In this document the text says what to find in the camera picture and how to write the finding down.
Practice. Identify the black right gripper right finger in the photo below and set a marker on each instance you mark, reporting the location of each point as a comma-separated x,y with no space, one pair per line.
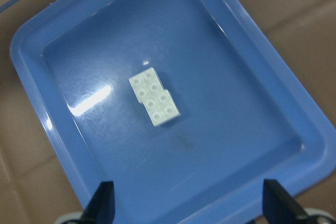
279,206

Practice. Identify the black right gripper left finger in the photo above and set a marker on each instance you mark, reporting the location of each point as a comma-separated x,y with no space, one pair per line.
101,207

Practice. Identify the white block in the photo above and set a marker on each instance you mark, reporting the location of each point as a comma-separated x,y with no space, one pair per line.
145,84
161,107

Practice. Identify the blue plastic tray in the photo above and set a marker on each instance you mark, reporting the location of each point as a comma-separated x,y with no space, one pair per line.
244,114

